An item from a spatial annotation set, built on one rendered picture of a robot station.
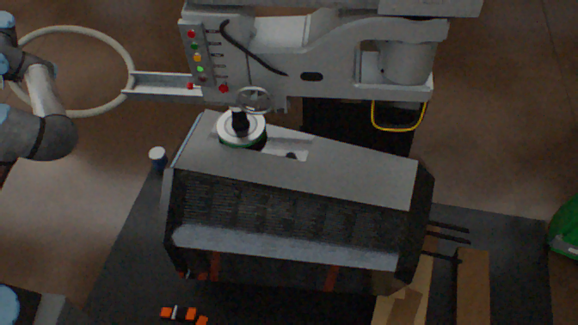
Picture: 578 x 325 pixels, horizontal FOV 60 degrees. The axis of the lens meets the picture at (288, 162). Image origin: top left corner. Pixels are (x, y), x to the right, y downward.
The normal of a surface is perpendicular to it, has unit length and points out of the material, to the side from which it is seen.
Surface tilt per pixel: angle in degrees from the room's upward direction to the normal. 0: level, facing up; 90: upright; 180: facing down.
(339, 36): 90
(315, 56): 90
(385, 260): 45
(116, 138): 0
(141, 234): 0
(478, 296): 0
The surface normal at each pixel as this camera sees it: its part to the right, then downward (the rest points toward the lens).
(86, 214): -0.05, -0.60
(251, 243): -0.21, 0.13
